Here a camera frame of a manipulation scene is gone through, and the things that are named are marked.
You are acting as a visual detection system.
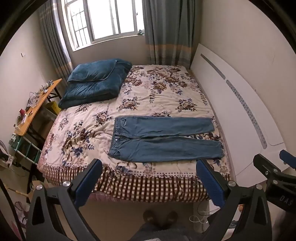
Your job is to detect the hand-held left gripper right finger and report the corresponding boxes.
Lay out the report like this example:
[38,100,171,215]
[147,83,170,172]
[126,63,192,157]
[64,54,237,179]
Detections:
[196,159,272,241]

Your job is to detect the window with white frame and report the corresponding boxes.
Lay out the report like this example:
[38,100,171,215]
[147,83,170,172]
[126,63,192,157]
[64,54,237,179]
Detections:
[60,0,145,52]

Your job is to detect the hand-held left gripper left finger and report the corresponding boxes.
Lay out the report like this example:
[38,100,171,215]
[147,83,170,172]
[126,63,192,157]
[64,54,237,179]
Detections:
[26,159,103,241]

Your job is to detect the person's grey trouser legs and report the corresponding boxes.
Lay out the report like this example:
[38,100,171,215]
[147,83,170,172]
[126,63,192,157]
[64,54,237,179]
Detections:
[128,222,193,241]

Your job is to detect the blue denim pants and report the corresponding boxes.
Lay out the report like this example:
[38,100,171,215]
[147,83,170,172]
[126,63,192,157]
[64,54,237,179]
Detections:
[108,117,224,163]

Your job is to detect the green metal rack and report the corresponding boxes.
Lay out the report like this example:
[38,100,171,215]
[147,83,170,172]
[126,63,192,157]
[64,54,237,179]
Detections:
[9,134,43,165]

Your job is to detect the wooden folding desk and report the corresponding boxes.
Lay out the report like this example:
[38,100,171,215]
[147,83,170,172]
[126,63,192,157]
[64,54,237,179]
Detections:
[14,78,63,136]

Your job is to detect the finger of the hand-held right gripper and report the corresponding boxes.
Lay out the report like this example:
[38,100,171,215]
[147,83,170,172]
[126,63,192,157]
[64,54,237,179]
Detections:
[279,150,296,169]
[253,154,282,179]

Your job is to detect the folded dark blue comforter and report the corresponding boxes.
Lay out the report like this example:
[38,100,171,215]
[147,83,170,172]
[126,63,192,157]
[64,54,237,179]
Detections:
[58,58,133,109]

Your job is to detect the white cable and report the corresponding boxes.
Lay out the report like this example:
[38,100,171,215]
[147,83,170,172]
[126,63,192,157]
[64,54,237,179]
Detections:
[189,204,210,225]

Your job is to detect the yellow box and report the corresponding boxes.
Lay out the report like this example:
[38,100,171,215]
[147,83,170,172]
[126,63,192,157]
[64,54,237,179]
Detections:
[45,101,60,115]

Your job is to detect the pink plastic bag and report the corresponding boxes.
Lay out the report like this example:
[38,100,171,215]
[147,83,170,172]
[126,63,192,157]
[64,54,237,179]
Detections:
[13,201,31,233]

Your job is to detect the grey-blue striped curtain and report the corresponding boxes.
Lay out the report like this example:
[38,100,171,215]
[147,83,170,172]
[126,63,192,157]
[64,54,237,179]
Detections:
[142,0,204,67]
[38,0,74,80]

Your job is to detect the floral quilt on bed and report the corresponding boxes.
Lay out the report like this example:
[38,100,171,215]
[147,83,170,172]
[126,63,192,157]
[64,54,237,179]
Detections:
[38,64,232,203]

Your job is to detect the white headboard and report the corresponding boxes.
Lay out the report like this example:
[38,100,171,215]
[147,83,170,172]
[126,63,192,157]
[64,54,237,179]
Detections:
[190,43,287,186]

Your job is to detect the wooden stick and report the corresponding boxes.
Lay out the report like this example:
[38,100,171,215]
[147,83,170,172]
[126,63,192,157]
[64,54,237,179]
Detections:
[6,186,31,198]

